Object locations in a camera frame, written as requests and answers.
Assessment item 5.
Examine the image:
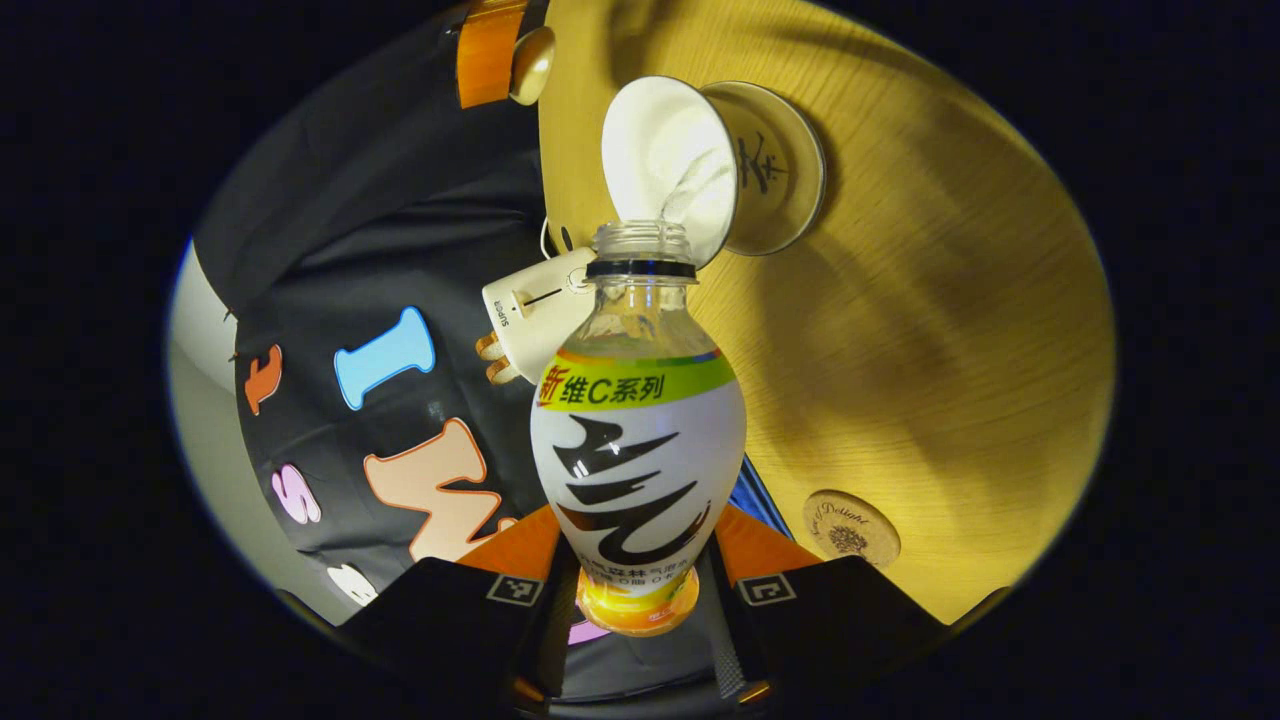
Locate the cream saucer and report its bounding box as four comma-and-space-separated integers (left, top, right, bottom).
700, 80, 828, 257

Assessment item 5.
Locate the cream teacup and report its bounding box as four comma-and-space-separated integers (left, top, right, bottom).
601, 75, 742, 269

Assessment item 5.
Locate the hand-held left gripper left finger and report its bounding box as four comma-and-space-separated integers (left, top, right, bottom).
335, 503, 583, 707

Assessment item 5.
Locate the cream teacup lid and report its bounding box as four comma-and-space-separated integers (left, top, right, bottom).
509, 26, 558, 107

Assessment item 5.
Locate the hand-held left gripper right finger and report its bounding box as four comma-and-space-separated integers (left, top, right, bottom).
703, 501, 953, 707

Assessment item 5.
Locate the black backdrop cloth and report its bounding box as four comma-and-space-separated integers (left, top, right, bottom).
190, 0, 801, 703

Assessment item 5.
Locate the round cork coaster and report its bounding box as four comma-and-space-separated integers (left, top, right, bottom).
801, 489, 902, 570

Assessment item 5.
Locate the cream toaster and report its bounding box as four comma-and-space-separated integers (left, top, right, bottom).
481, 246, 599, 387

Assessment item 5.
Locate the blue towel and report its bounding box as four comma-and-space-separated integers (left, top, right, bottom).
733, 454, 798, 542

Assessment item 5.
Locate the clear water bottle white label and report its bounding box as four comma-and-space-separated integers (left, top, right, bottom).
529, 220, 749, 638

